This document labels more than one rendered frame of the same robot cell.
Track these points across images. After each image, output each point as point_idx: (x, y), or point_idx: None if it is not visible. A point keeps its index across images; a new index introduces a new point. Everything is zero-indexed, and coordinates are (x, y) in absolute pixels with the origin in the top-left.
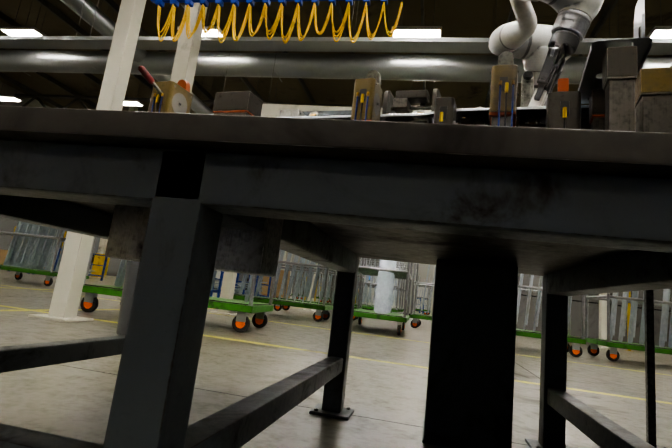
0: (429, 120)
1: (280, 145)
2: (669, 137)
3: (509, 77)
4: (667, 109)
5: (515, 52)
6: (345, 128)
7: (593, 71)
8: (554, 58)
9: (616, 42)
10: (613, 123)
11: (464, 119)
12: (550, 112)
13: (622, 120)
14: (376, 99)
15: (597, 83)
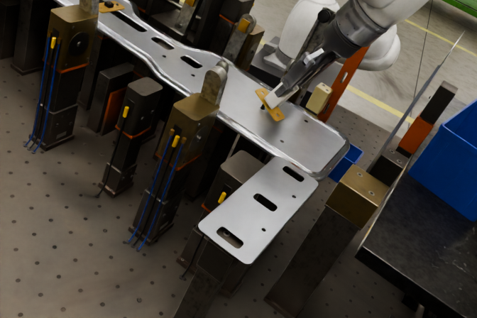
0: (164, 52)
1: None
2: None
3: (183, 130)
4: (338, 233)
5: None
6: None
7: (244, 197)
8: (305, 69)
9: (220, 239)
10: (185, 300)
11: (196, 74)
12: (212, 187)
13: (193, 304)
14: (76, 41)
15: (267, 188)
